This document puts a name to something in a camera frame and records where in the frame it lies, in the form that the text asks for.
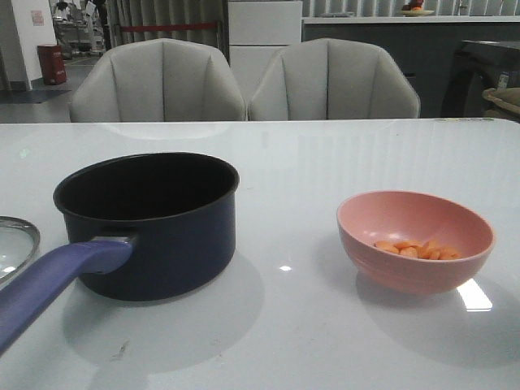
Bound dark floor mat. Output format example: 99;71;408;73
1;90;68;104

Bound orange ham slices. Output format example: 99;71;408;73
373;240;462;260

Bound dark kitchen counter cabinet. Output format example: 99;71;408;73
302;15;519;118

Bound grey curtain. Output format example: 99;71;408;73
107;1;228;53

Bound red trash bin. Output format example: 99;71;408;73
37;44;67;85

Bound dark blue saucepan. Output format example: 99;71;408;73
1;152;240;349

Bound pink bowl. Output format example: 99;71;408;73
336;190;496;294

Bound left beige upholstered chair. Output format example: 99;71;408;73
69;38;246;123

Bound red barrier belt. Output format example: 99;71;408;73
119;22;219;33

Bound beige upholstered chair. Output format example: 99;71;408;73
248;38;421;121
69;38;246;123

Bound right beige upholstered chair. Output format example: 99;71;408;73
248;38;421;121

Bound pink wall notice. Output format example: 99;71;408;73
31;10;45;26

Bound fruit bowl on counter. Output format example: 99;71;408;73
399;0;434;17

